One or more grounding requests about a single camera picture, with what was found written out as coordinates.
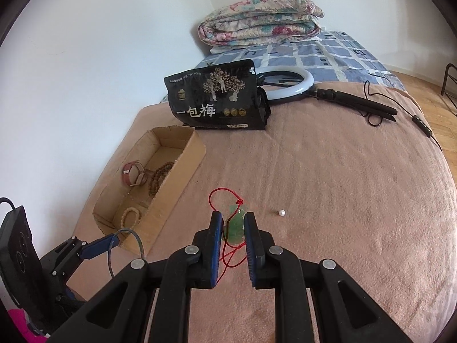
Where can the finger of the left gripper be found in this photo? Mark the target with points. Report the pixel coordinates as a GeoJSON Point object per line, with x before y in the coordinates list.
{"type": "Point", "coordinates": [90, 250]}

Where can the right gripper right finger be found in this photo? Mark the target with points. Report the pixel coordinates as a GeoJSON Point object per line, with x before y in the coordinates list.
{"type": "Point", "coordinates": [314, 302]}

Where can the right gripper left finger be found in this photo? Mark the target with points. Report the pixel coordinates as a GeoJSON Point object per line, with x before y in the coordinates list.
{"type": "Point", "coordinates": [149, 301]}

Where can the dark blue bangle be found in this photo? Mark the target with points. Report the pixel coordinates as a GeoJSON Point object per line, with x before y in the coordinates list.
{"type": "Point", "coordinates": [121, 235]}

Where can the red strap wristwatch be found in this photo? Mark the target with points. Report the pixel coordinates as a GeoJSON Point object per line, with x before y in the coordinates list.
{"type": "Point", "coordinates": [134, 174]}

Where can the cardboard box tray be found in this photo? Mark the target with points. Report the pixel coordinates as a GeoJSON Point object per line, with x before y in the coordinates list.
{"type": "Point", "coordinates": [171, 155]}

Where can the pink blanket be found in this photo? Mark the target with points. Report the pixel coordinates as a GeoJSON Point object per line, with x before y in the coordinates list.
{"type": "Point", "coordinates": [380, 201]}

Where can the black snack bag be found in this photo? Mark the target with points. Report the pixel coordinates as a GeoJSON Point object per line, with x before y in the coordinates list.
{"type": "Point", "coordinates": [223, 96]}

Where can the blue plaid bed sheet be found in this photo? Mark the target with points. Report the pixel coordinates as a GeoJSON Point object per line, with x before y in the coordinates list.
{"type": "Point", "coordinates": [330, 56]}

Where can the black metal shoe rack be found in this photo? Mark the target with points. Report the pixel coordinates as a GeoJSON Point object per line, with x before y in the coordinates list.
{"type": "Point", "coordinates": [449, 82]}

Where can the folded floral quilt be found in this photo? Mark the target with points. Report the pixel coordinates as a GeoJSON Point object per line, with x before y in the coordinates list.
{"type": "Point", "coordinates": [257, 22]}

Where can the white ring light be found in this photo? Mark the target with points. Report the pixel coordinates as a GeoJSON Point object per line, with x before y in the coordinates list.
{"type": "Point", "coordinates": [287, 82]}

